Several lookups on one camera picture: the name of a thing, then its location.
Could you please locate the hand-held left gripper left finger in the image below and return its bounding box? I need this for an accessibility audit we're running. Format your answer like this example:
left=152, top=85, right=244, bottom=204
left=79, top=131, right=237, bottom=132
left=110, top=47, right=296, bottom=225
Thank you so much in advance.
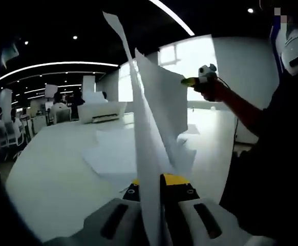
left=46, top=178, right=146, bottom=246

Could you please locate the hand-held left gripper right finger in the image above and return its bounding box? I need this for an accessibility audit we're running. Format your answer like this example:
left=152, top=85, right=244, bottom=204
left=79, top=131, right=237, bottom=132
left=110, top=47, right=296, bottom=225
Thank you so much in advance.
left=159, top=173, right=276, bottom=246

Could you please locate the white printing paper sheet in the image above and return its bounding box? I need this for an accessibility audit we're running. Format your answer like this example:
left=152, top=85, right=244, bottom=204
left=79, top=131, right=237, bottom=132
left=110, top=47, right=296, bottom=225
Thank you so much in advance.
left=135, top=48, right=188, bottom=135

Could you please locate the person's right hand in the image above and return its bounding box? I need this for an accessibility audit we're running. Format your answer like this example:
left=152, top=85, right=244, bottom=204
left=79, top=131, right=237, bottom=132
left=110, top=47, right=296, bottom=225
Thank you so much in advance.
left=193, top=77, right=226, bottom=103

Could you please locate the curved ceiling light strip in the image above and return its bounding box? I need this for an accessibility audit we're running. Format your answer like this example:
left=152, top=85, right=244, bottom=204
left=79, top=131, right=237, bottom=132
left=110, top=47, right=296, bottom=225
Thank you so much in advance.
left=148, top=0, right=196, bottom=36
left=0, top=61, right=119, bottom=83

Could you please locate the white chest-worn device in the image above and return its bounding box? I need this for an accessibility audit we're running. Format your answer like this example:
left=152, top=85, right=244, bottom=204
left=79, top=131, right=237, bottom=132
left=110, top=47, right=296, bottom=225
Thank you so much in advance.
left=275, top=25, right=298, bottom=76

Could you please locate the white printer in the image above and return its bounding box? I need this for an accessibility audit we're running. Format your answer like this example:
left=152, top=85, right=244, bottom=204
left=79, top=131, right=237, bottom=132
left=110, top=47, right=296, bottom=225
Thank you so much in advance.
left=77, top=91, right=128, bottom=124

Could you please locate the person's dark clothed torso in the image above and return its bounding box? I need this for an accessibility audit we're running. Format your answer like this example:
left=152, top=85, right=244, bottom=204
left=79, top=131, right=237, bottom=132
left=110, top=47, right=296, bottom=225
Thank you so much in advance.
left=219, top=69, right=298, bottom=246

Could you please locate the white office chair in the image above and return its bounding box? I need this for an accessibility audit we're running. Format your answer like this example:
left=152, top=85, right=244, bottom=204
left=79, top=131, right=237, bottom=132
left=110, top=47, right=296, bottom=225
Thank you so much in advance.
left=50, top=102, right=72, bottom=124

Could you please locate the white display board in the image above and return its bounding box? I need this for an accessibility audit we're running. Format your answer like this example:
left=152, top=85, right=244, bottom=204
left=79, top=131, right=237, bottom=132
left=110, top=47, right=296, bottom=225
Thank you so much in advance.
left=45, top=84, right=58, bottom=98

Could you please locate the ceiling air conditioner unit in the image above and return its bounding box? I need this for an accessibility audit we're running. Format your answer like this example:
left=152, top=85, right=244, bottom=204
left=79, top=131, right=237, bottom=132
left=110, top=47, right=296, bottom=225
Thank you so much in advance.
left=2, top=42, right=20, bottom=62

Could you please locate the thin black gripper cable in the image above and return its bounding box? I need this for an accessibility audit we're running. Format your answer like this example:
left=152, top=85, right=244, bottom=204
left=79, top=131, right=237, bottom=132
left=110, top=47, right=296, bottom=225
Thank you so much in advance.
left=217, top=77, right=240, bottom=139

